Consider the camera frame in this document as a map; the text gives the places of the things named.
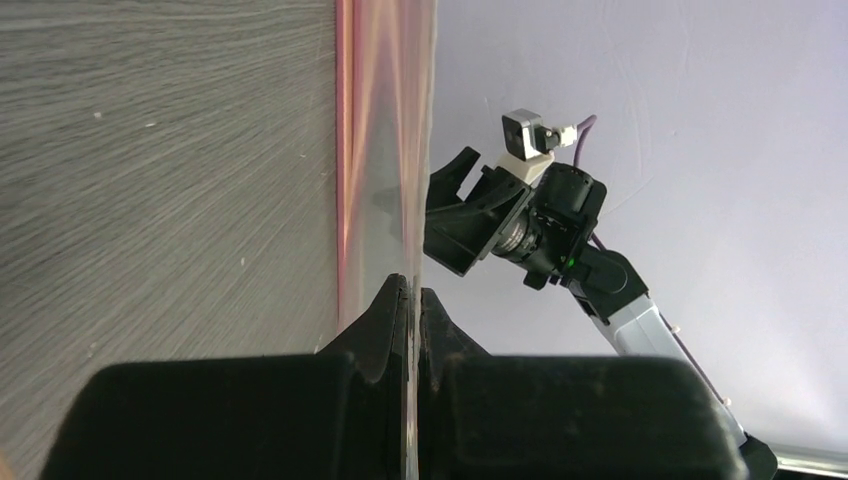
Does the clear acrylic sheet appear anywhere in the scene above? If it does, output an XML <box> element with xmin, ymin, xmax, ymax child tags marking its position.
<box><xmin>344</xmin><ymin>0</ymin><xmax>440</xmax><ymax>480</ymax></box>

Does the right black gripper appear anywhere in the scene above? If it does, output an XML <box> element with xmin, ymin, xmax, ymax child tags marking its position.
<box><xmin>423</xmin><ymin>147</ymin><xmax>532</xmax><ymax>276</ymax></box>

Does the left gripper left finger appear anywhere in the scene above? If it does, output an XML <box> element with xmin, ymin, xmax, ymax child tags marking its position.
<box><xmin>41</xmin><ymin>274</ymin><xmax>410</xmax><ymax>479</ymax></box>

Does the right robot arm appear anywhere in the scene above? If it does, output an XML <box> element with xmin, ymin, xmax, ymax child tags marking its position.
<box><xmin>424</xmin><ymin>147</ymin><xmax>714</xmax><ymax>390</ymax></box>

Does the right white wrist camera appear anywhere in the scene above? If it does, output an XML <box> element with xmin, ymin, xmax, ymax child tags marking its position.
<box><xmin>496</xmin><ymin>109</ymin><xmax>579</xmax><ymax>185</ymax></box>

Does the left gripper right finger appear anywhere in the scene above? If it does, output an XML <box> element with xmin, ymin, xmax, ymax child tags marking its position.
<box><xmin>419</xmin><ymin>289</ymin><xmax>749</xmax><ymax>479</ymax></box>

